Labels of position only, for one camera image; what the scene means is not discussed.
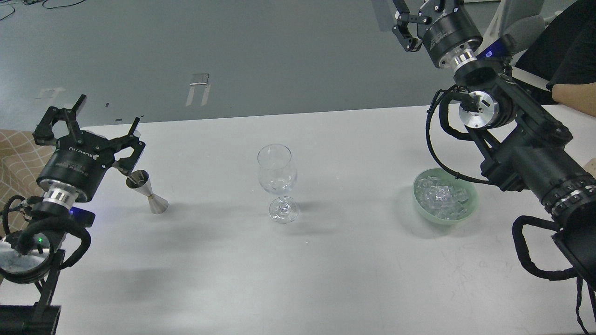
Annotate steel double jigger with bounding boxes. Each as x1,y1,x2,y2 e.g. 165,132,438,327
126,170,169,214

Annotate beige perforated block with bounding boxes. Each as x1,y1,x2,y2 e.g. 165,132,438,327
583,158,596,178

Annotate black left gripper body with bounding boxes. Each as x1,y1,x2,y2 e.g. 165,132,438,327
37,132,115,203

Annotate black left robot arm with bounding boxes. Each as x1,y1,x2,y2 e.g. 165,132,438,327
1,95,145,335

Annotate clear ice cubes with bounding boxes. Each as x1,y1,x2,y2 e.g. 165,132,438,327
413,176,471,221

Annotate seated person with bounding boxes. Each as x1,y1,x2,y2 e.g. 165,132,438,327
516,0,596,117

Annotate checkered beige chair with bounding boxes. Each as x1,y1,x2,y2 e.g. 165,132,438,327
0,129,54,208

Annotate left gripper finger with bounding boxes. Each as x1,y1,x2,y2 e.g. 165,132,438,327
33,94,87,147
103,117,146,178

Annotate green bowl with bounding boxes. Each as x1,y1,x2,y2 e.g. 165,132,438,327
412,169,480,226

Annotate grey office chair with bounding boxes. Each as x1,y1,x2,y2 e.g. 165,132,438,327
475,0,554,92

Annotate black floor cables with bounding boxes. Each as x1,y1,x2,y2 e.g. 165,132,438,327
0,0,87,22

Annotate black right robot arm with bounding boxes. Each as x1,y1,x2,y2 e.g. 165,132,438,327
392,0,596,308

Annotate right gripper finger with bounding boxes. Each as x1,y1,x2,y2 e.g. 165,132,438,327
392,0,431,52

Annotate clear wine glass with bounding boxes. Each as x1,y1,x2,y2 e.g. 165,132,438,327
257,144,300,223

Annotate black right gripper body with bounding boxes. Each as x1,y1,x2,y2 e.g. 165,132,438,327
417,0,482,68

